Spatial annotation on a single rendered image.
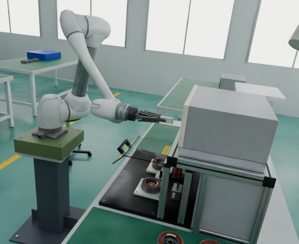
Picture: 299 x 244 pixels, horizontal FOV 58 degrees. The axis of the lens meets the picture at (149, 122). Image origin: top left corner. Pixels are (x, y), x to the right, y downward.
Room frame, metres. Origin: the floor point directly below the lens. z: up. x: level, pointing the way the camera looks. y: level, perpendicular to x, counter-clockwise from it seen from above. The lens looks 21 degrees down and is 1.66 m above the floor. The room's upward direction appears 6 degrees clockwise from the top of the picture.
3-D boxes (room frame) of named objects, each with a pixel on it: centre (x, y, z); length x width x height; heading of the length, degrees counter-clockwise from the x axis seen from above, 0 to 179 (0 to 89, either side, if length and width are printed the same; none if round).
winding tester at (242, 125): (1.28, -0.38, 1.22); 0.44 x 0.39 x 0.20; 167
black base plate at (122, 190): (1.37, -0.08, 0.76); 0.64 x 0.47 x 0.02; 167
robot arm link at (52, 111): (1.73, 0.69, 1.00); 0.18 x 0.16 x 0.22; 137
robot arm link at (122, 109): (1.33, 0.14, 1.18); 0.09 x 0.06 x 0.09; 167
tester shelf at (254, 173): (1.30, -0.38, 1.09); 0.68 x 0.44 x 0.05; 167
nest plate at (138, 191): (1.25, -0.04, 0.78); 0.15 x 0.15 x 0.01; 77
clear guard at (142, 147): (1.17, -0.03, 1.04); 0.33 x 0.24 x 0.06; 77
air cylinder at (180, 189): (1.22, -0.18, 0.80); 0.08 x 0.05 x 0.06; 167
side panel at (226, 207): (0.96, -0.39, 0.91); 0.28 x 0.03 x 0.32; 77
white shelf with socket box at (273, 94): (2.12, -0.84, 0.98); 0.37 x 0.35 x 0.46; 167
